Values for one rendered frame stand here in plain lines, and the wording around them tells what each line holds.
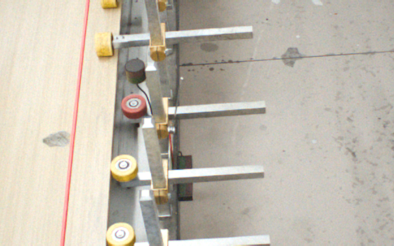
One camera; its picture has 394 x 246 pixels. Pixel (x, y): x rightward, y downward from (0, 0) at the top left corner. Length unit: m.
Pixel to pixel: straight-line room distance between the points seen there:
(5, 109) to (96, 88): 0.30
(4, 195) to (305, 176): 1.50
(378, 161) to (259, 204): 0.55
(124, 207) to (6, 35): 0.76
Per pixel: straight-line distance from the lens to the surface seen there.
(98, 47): 2.86
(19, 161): 2.66
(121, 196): 2.85
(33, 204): 2.54
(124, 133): 3.03
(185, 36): 2.84
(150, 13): 2.72
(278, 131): 3.81
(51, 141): 2.67
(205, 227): 3.50
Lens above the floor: 2.85
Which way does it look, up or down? 48 degrees down
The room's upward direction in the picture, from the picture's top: 7 degrees counter-clockwise
